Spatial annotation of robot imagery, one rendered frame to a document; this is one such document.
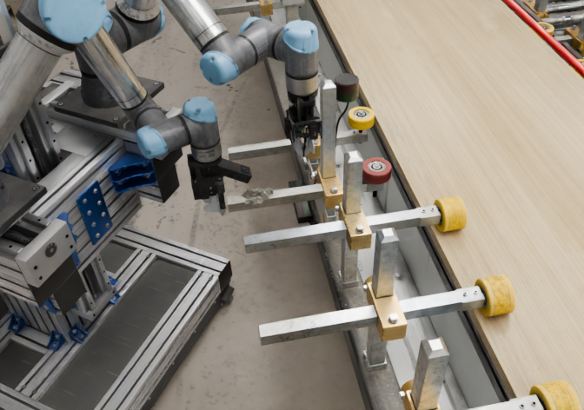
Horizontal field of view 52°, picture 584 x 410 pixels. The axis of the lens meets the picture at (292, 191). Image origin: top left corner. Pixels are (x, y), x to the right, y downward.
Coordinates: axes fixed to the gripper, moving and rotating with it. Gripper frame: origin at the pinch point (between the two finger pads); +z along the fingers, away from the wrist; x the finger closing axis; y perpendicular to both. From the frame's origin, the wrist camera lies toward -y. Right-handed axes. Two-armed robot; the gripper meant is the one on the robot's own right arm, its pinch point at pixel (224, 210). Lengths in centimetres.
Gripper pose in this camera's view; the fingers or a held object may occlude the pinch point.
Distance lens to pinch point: 164.0
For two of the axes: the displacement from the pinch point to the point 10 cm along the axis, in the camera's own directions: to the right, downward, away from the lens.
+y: -9.8, 1.5, -1.1
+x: 1.8, 6.5, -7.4
